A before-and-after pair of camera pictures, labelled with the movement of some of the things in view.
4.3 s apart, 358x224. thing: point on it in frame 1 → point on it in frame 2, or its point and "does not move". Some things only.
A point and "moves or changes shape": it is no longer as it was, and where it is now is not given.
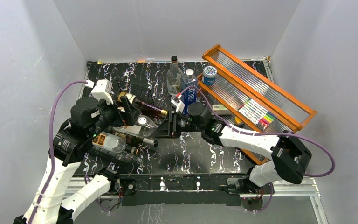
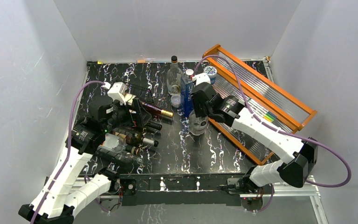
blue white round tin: (209, 75) does not move
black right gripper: (164, 129) → (198, 113)
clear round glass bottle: (148, 124) moves or changes shape
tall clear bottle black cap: (175, 78) does not move
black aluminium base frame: (156, 189) does not move
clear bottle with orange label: (106, 140) does not move
